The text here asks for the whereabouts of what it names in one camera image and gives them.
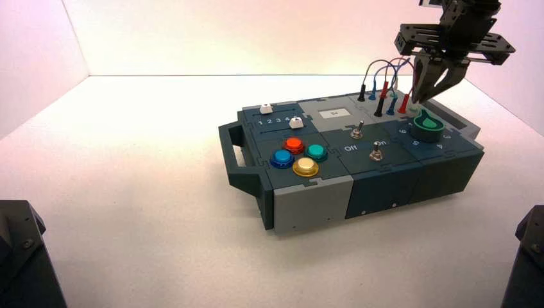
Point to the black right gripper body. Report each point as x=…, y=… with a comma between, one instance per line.
x=463, y=29

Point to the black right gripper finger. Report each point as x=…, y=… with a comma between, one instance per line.
x=455, y=74
x=425, y=76

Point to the green rotary knob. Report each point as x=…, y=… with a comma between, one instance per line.
x=426, y=127

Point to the dark teal grey control box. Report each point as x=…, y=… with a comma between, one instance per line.
x=382, y=187

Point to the teal green push button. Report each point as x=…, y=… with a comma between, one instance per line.
x=316, y=151

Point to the small white slider knob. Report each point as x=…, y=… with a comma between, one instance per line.
x=265, y=109
x=295, y=123

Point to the red push button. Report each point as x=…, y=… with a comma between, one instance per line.
x=294, y=145

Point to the yellow push button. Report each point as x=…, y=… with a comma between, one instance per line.
x=306, y=166

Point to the blue push button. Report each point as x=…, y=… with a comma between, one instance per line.
x=282, y=158

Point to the metal toggle switch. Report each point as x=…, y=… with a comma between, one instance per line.
x=357, y=132
x=375, y=153

